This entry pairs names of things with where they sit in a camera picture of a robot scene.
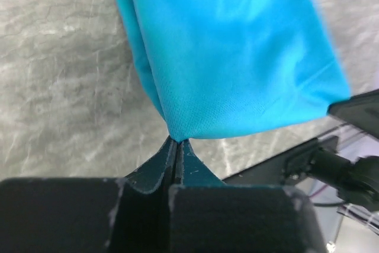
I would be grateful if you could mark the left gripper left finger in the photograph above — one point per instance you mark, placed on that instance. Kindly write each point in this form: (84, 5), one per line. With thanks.
(126, 214)

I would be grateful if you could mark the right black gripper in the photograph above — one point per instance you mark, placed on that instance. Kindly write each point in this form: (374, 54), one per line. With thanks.
(356, 183)

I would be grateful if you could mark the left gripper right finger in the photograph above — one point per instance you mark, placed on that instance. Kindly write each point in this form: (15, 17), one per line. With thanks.
(207, 215)

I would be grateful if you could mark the teal t-shirt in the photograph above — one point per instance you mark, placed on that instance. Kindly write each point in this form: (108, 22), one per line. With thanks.
(226, 68)

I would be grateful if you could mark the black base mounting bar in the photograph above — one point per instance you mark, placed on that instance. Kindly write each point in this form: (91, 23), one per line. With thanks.
(266, 170)

